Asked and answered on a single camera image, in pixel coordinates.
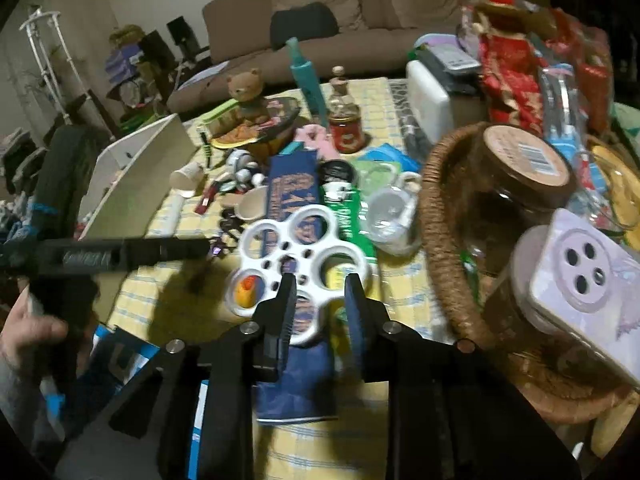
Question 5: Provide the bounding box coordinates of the black white patterned cloth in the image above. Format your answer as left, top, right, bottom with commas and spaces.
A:
390, 80, 431, 161

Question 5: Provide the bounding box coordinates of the pink plush toy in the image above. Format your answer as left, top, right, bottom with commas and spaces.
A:
294, 124, 333, 161

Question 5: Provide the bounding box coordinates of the green black striped pen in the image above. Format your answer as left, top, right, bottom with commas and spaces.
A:
196, 127, 211, 168

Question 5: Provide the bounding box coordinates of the blue pouch with gold print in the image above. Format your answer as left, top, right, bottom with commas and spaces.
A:
252, 152, 341, 423

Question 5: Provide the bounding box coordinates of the clear blue plastic pack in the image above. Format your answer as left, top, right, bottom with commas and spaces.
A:
540, 62, 601, 211

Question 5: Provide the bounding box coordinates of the glass jar with brown lid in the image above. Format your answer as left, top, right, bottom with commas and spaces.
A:
457, 124, 578, 281

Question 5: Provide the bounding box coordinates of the white rectangular container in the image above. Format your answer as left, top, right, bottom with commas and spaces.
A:
405, 60, 453, 133

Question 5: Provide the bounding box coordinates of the paper cup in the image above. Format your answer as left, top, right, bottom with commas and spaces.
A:
170, 162, 206, 192

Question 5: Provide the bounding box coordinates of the person's left hand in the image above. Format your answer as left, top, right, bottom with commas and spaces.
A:
0, 292, 69, 378

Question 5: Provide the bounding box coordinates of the yellow checked tablecloth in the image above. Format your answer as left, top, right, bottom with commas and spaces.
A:
97, 77, 501, 480

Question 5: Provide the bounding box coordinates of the blue and white box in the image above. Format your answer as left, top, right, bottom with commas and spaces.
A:
92, 325, 211, 461

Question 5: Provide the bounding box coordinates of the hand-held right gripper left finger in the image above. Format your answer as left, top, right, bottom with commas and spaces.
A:
55, 272, 301, 480

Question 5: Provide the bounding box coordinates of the brown sofa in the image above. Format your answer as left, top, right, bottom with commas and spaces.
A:
167, 0, 481, 113

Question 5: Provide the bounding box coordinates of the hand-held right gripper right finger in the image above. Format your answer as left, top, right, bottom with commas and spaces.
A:
345, 272, 583, 480

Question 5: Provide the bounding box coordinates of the white plastic palette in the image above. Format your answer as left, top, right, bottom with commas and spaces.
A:
229, 205, 373, 346

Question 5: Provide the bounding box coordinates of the brown wicker basket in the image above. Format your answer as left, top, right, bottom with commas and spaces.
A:
419, 121, 633, 423

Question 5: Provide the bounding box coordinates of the pale yellow object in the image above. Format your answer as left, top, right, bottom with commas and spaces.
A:
590, 395, 640, 461

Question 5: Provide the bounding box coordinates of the pale purple phone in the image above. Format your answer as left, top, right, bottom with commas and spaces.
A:
510, 208, 640, 376

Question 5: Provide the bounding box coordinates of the green and white tube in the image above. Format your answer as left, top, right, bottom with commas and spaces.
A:
325, 185, 377, 261

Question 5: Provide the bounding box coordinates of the cream ceramic cup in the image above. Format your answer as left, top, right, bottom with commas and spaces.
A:
240, 187, 271, 223

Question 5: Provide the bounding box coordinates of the person's left forearm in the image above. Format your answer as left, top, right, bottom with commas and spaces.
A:
0, 360, 58, 461

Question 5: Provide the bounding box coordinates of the white storage box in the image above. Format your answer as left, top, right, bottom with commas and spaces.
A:
77, 112, 198, 241

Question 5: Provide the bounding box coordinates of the glass bottle with red label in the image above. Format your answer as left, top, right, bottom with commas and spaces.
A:
327, 65, 366, 153

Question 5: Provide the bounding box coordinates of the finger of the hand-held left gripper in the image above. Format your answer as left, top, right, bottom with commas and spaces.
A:
60, 236, 213, 277

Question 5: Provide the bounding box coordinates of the brown bear figurine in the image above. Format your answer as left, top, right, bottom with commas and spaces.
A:
227, 69, 268, 121

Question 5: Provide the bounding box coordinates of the grey remote control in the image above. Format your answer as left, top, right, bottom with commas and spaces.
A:
420, 35, 483, 78

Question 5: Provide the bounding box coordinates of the patterned oval dish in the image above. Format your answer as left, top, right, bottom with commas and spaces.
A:
210, 97, 303, 158

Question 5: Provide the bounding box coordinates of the doll in red dress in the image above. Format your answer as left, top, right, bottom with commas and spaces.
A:
472, 0, 546, 131

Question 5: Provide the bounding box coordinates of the white metal rack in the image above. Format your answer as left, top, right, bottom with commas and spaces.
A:
20, 7, 86, 111

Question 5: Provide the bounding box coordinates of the teal plastic packet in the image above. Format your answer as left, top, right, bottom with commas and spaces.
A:
357, 142, 421, 186

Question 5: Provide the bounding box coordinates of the white toy figure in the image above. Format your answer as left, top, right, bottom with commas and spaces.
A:
227, 150, 266, 186

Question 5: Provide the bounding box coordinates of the teal bottle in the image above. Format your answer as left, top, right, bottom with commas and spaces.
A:
285, 37, 328, 116

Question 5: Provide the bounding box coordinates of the black cushion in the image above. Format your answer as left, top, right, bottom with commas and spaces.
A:
270, 2, 341, 51

